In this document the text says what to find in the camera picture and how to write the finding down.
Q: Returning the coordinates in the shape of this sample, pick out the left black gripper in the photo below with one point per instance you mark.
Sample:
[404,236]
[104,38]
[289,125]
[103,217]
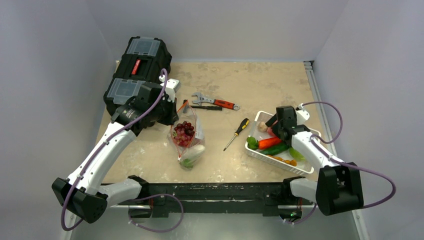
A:
[173,116]

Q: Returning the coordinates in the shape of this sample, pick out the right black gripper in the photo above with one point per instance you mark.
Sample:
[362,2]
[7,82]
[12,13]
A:
[276,124]

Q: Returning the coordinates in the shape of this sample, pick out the light red grape bunch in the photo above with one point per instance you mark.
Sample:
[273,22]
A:
[182,139]

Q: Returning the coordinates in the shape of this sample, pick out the dark red grape bunch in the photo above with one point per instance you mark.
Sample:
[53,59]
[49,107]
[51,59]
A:
[185,129]

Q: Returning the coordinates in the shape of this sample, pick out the clear orange-zip bag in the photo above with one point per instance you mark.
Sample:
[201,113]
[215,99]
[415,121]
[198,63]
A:
[198,138]

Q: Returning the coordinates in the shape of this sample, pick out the white radish with leaves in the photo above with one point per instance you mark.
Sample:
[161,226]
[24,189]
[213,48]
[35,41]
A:
[189,157]

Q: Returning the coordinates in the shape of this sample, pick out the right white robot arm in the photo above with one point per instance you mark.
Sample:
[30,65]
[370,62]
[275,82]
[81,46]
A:
[338,188]

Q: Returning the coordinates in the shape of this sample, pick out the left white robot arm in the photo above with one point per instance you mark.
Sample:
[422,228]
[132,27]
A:
[81,193]

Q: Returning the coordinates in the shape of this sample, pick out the red pink fruit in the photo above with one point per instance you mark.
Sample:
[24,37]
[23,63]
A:
[270,132]

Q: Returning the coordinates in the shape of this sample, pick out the beige round mushroom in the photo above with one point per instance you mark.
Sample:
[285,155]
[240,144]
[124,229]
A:
[262,127]

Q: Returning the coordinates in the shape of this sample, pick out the orange carrot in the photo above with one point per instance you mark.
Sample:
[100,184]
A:
[268,143]

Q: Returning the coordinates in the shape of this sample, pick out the green cucumber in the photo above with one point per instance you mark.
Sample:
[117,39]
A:
[276,149]

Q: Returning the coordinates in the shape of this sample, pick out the green bell pepper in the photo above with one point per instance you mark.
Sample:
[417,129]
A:
[252,143]

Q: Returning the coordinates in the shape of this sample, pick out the white plastic basket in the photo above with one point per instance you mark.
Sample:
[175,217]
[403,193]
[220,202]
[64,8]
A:
[297,167]

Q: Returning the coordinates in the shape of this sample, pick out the green lettuce leaf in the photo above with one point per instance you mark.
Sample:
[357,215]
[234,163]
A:
[297,156]

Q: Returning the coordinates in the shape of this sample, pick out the black plastic toolbox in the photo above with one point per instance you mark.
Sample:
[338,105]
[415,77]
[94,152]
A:
[142,61]

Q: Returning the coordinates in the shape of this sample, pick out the black T-handle tool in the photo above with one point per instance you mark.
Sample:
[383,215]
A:
[213,108]

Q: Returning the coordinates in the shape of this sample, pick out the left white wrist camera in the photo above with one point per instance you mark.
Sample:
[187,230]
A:
[172,87]

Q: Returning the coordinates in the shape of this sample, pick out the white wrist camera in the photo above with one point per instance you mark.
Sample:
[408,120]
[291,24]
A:
[172,87]
[302,115]

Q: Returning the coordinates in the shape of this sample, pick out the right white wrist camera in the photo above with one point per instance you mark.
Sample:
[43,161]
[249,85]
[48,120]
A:
[302,115]

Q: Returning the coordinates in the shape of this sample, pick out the black yellow-handled screwdriver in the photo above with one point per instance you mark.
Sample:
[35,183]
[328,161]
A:
[240,128]

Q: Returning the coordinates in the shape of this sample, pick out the red-handled adjustable wrench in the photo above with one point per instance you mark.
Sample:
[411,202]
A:
[200,99]

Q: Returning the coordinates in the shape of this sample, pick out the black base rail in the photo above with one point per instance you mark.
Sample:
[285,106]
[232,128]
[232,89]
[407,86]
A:
[269,199]

